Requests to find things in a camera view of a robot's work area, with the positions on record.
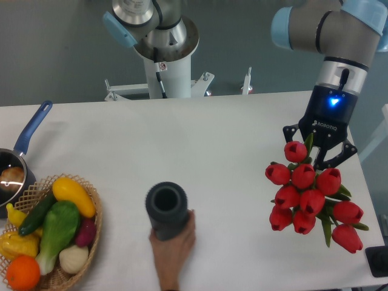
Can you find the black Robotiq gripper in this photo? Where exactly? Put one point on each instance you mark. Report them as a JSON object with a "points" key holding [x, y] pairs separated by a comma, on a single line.
{"points": [[327, 116]]}

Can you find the red tulip bouquet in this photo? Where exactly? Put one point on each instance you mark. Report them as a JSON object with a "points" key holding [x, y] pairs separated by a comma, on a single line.
{"points": [[307, 195]]}

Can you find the dark grey ribbed vase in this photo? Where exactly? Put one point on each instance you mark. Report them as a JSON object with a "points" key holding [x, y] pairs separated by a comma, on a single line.
{"points": [[166, 206]]}

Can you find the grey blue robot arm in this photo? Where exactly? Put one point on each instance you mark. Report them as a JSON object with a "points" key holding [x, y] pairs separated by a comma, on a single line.
{"points": [[347, 33]]}

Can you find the bare human hand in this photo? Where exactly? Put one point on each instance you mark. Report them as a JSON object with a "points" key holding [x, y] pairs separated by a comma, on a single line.
{"points": [[171, 255]]}

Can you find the black device at edge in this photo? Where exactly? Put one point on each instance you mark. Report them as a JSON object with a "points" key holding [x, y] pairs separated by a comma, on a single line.
{"points": [[377, 260]]}

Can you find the purple red radish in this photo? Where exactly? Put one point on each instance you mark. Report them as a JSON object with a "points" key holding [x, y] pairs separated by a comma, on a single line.
{"points": [[86, 233]]}

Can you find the yellow squash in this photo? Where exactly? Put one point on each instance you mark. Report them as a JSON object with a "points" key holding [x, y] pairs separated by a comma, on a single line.
{"points": [[66, 189]]}

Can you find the green bok choy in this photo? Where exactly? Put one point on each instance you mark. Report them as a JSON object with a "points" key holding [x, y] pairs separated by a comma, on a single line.
{"points": [[59, 228]]}

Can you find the white garlic bulb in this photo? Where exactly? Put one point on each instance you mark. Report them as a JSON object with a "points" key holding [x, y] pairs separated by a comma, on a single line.
{"points": [[73, 259]]}

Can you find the green cucumber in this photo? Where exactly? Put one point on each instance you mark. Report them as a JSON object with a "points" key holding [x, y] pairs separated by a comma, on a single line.
{"points": [[36, 217]]}

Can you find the browned bread bun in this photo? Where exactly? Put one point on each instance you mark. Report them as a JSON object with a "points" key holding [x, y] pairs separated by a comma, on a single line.
{"points": [[12, 179]]}

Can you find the yellow banana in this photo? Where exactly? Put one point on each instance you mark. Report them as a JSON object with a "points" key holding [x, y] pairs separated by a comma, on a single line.
{"points": [[16, 217]]}

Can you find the orange fruit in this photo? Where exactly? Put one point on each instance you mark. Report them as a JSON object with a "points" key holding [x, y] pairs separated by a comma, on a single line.
{"points": [[23, 273]]}

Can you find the white metal base frame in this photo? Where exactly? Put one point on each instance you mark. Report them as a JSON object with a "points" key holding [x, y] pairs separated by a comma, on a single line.
{"points": [[199, 88]]}

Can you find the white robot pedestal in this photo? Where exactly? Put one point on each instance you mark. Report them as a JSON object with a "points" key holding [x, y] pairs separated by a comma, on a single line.
{"points": [[168, 69]]}

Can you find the blue handled saucepan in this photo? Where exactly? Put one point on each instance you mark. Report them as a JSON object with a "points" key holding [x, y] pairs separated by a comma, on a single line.
{"points": [[15, 156]]}

